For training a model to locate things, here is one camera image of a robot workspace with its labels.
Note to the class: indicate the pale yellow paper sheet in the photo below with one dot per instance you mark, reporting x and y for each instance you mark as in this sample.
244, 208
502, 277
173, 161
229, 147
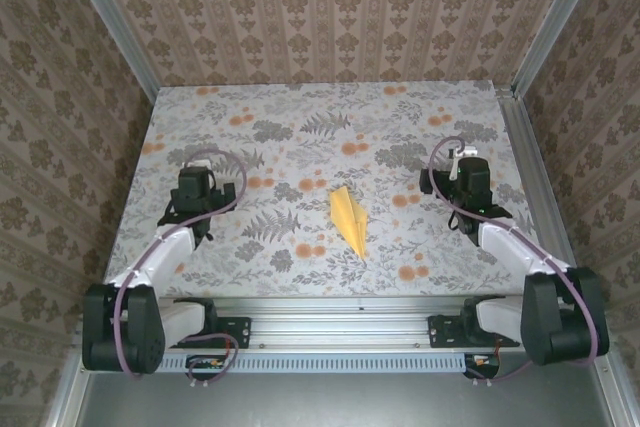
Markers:
350, 219

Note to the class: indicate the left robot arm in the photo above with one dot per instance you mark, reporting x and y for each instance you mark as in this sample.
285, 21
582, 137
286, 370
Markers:
125, 332

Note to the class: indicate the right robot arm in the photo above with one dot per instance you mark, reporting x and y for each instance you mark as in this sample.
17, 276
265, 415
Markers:
560, 327

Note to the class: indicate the grey metal sheet panel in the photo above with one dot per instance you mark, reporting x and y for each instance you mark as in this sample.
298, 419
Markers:
350, 402

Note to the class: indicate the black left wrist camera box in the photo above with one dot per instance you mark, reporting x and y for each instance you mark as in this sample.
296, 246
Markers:
196, 182

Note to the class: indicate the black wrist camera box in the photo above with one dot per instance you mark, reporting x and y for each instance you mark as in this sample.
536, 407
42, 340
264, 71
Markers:
196, 182
473, 176

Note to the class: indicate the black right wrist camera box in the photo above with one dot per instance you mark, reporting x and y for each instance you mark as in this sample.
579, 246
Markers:
473, 176

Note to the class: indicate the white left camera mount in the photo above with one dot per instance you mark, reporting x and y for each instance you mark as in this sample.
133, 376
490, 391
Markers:
196, 163

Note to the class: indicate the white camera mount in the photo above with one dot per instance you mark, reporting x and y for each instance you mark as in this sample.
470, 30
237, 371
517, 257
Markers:
467, 151
196, 163

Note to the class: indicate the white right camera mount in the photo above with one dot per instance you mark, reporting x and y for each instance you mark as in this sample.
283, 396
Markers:
467, 151

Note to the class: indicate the aluminium side rail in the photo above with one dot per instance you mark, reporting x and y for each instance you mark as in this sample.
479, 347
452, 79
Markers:
525, 157

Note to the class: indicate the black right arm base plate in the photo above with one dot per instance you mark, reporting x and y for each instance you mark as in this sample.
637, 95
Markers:
445, 332

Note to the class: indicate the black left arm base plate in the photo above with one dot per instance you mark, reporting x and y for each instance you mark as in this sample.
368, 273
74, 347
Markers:
235, 329

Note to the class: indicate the aluminium table edge rail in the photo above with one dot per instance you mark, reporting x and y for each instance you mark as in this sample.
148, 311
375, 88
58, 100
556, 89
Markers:
340, 322

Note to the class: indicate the aluminium corner post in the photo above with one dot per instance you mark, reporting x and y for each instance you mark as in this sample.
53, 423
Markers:
550, 17
110, 22

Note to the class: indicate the aluminium lower frame bar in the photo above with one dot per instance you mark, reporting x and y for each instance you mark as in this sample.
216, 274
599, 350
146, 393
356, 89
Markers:
612, 387
65, 397

